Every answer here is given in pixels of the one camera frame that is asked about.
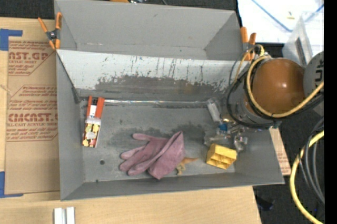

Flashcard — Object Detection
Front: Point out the yellow plastic block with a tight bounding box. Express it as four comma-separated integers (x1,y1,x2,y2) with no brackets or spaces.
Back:
205,143,238,170

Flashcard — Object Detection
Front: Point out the orange toy dinosaur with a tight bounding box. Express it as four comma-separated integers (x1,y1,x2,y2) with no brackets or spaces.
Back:
175,156,200,176

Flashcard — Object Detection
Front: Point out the brown cardboard board, red print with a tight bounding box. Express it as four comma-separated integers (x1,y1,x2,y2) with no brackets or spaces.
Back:
0,16,292,199

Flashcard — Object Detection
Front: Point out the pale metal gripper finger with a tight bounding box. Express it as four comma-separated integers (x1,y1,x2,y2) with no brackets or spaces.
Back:
203,133,230,147
206,98,222,123

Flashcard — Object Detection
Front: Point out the orange and white packet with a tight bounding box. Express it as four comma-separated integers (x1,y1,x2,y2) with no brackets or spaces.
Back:
82,95,106,149

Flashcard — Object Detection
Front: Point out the grey metal bin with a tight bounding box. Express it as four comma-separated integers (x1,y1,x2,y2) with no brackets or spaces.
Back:
54,0,285,201

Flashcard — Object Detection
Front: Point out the pink rubber glove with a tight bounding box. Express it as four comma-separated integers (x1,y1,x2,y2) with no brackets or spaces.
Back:
118,130,186,180

